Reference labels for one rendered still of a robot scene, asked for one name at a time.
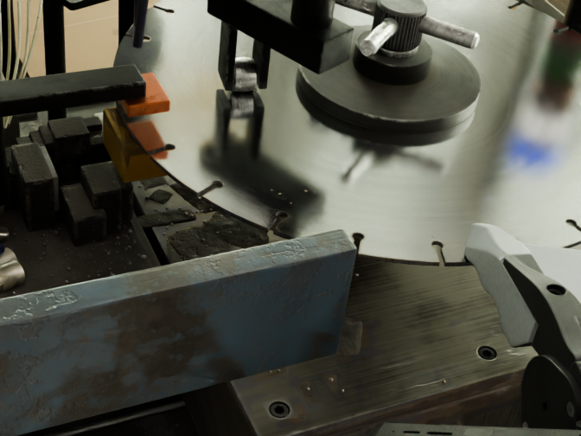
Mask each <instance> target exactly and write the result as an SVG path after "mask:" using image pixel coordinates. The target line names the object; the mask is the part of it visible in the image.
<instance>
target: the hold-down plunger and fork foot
mask: <svg viewBox="0 0 581 436"><path fill-rule="evenodd" d="M334 7H335V0H207V12H208V14H210V15H211V16H214V17H216V18H218V19H219V20H221V26H220V50H219V62H218V73H219V75H220V79H221V81H222V84H223V87H224V88H225V90H226V91H232V90H233V80H234V69H235V59H236V48H237V38H238V30H239V31H241V32H242V33H244V34H246V35H249V36H250V37H251V38H253V39H254V40H253V49H252V58H253V59H254V62H255V66H256V74H257V80H256V82H257V85H258V87H259V89H266V88H267V81H268V73H269V65H270V57H271V49H273V50H275V51H277V52H279V53H280V54H281V55H284V56H286V57H287V58H289V59H291V60H293V61H294V62H296V63H298V64H300V65H302V66H303V67H306V68H308V69H309V70H310V71H312V72H314V73H316V74H323V73H325V72H327V71H329V70H330V69H332V68H334V67H337V66H339V65H341V64H342V63H344V62H346V61H348V60H349V58H350V54H351V48H352V42H353V37H354V28H353V27H351V26H349V25H347V24H346V23H344V22H341V21H339V20H337V19H336V18H334V17H333V14H334Z"/></svg>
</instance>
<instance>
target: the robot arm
mask: <svg viewBox="0 0 581 436"><path fill-rule="evenodd" d="M465 258H466V259H468V261H470V262H471V263H472V265H473V266H474V267H475V268H476V270H477V273H478V275H479V278H480V281H481V284H482V288H483V289H484V290H485V291H487V292H488V293H489V294H490V295H491V297H492V298H493V300H494V301H495V304H496V307H497V310H498V312H499V316H500V320H501V327H502V330H503V332H504V334H505V336H506V338H507V340H508V342H509V344H510V345H511V346H512V347H514V348H517V347H526V346H532V347H533V348H534V349H535V351H536V352H537V353H538V356H535V357H533V358H532V359H531V360H530V361H529V363H528V364H527V366H526V369H525V371H524V375H523V379H522V382H521V428H518V427H495V426H450V425H426V424H404V423H380V424H378V425H376V426H374V427H373V428H372V429H371V430H370V431H369V433H368V434H367V436H581V250H576V249H569V248H562V247H548V246H541V245H533V244H526V243H522V242H519V241H518V240H517V239H516V238H515V237H514V236H512V235H510V234H509V233H508V232H506V231H505V230H503V229H502V228H499V227H497V226H495V225H490V224H485V223H475V224H472V225H471V226H470V230H469V236H468V239H467V243H466V247H465Z"/></svg>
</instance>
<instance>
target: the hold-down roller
mask: <svg viewBox="0 0 581 436"><path fill-rule="evenodd" d="M256 80H257V74H256V66H255V62H254V59H253V58H250V57H237V58H236V59H235V69H234V80H233V91H235V92H249V91H252V90H254V89H255V86H256Z"/></svg>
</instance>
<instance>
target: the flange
mask: <svg viewBox="0 0 581 436"><path fill-rule="evenodd" d="M349 26H351V27H353V28H354V37H353V42H352V48H351V54H350V58H349V60H348V61H346V62H344V63H342V64H341V65H339V66H337V67H334V68H332V69H330V70H329V71H327V72H325V73H323V74H316V73H314V72H312V71H310V70H309V69H308V68H306V67H303V66H302V65H300V64H298V65H297V80H298V83H299V86H300V87H301V89H302V90H303V92H304V94H305V95H306V96H307V97H308V98H309V99H310V100H311V101H312V102H313V103H314V104H315V105H316V106H318V107H319V108H321V109H322V110H323V111H325V112H326V113H328V114H330V115H332V116H333V117H335V118H337V119H340V120H342V121H344V122H347V123H349V124H351V125H356V126H359V127H362V128H365V129H368V130H373V131H381V132H387V133H395V134H423V133H431V132H435V131H442V130H446V129H449V128H451V127H453V126H455V125H458V124H460V123H462V122H463V121H464V120H465V119H467V118H468V117H469V116H470V115H471V114H472V112H473V111H474V110H475V109H476V105H477V101H478V98H479V95H480V91H481V86H482V83H481V78H480V75H479V73H478V72H477V70H476V68H475V66H474V65H473V64H472V63H471V61H470V60H469V59H468V58H467V57H466V56H464V55H463V54H462V53H460V52H459V51H458V50H456V49H455V48H453V47H452V46H450V45H448V44H447V43H445V42H442V41H440V40H438V39H436V38H434V37H431V36H429V35H425V34H423V35H422V40H421V43H420V44H419V46H418V51H417V53H416V54H414V55H413V56H410V57H406V58H393V57H389V56H386V55H383V54H380V53H379V52H376V53H375V54H374V55H373V56H365V55H364V54H363V53H362V52H361V51H360V43H361V42H362V41H363V40H364V39H365V38H366V37H367V36H368V35H369V34H370V33H371V30H372V24H361V25H349Z"/></svg>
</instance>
